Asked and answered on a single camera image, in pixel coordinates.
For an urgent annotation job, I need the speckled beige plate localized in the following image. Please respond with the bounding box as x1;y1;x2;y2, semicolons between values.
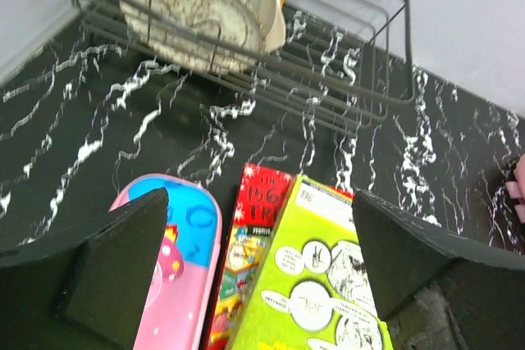
120;0;265;75

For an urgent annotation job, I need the grey wire dish rack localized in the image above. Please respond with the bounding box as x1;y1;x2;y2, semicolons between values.
72;0;415;135

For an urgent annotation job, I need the pink blue pencil case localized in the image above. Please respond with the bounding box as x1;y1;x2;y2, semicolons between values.
111;174;222;350

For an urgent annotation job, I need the green comic book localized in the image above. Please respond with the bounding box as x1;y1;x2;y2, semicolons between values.
226;175;393;350

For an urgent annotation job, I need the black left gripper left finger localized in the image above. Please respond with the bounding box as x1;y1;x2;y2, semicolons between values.
1;188;168;349

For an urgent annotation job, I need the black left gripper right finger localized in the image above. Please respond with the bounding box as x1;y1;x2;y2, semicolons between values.
353;190;524;349

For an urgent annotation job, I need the red treehouse book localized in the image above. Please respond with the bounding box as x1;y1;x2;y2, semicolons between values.
204;163;294;349

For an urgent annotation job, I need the pink school backpack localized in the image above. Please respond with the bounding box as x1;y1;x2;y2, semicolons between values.
505;155;525;224

